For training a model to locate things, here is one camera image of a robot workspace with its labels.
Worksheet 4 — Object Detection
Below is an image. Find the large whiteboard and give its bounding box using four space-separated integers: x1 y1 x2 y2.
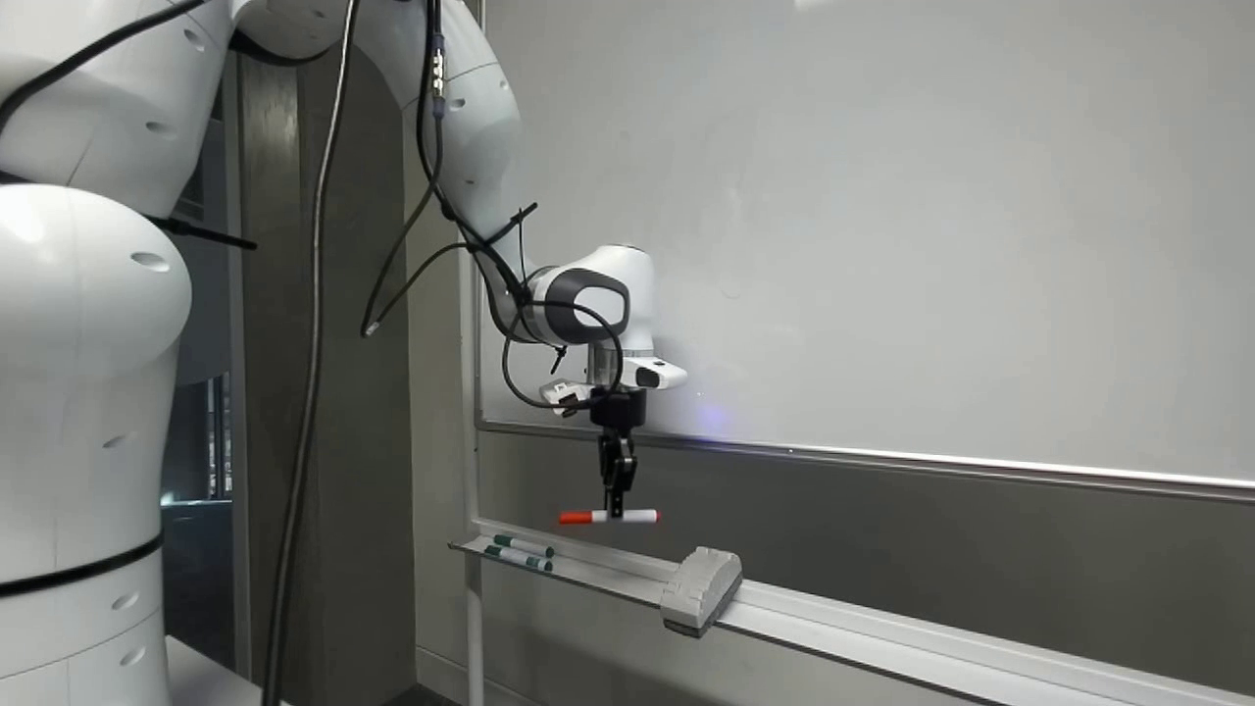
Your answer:
471 0 1255 509

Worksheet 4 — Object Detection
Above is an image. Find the white whiteboard tray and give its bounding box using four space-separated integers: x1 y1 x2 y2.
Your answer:
448 518 1255 706

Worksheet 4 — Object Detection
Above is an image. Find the grey whiteboard eraser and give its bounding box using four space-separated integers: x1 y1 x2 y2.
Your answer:
660 541 746 641

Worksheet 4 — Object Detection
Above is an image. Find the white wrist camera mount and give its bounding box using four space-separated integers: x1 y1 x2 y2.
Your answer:
539 354 691 414

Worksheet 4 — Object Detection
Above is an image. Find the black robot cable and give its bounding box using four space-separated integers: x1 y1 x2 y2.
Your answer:
356 0 631 418

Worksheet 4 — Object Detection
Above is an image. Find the green capped whiteboard marker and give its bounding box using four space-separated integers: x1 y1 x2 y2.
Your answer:
478 541 559 576
488 530 556 561

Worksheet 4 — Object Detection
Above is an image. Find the grey hanging cable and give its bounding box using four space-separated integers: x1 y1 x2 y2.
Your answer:
257 0 363 706

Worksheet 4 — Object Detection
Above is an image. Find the red capped whiteboard marker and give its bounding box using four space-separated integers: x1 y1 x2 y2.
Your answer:
551 508 661 534

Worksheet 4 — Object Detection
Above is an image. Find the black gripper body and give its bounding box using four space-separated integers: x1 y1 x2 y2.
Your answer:
584 385 650 439

